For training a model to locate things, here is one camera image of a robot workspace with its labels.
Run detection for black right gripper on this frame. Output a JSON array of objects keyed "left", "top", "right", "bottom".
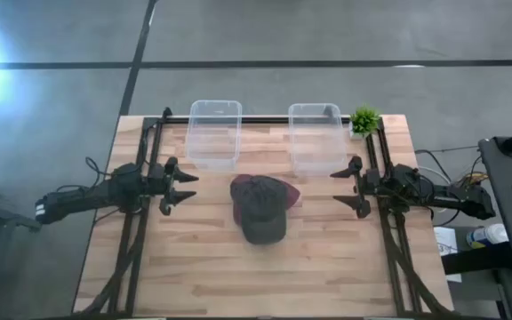
[{"left": 330, "top": 155, "right": 384, "bottom": 220}]

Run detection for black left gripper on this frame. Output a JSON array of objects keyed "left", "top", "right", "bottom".
[{"left": 147, "top": 156, "right": 200, "bottom": 217}]

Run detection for black baseball cap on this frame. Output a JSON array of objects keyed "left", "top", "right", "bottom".
[{"left": 230, "top": 174, "right": 289, "bottom": 245}]

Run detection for clear plastic bin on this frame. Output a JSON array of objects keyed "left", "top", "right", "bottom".
[
  {"left": 287, "top": 102, "right": 349, "bottom": 177},
  {"left": 184, "top": 99, "right": 244, "bottom": 172}
]

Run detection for small green potted plant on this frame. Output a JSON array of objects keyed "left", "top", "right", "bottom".
[{"left": 349, "top": 105, "right": 381, "bottom": 140}]

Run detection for white paper sheet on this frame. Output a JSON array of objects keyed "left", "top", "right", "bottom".
[{"left": 433, "top": 226, "right": 463, "bottom": 284}]

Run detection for white blue bottle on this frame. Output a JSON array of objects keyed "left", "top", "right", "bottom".
[{"left": 466, "top": 223, "right": 509, "bottom": 250}]

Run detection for white cable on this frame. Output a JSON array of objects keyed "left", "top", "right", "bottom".
[{"left": 417, "top": 165, "right": 452, "bottom": 214}]

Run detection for black cable bundle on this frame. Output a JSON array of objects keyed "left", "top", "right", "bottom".
[{"left": 414, "top": 145, "right": 488, "bottom": 228}]

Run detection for yellow wires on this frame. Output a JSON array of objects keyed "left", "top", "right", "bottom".
[{"left": 459, "top": 172, "right": 490, "bottom": 188}]

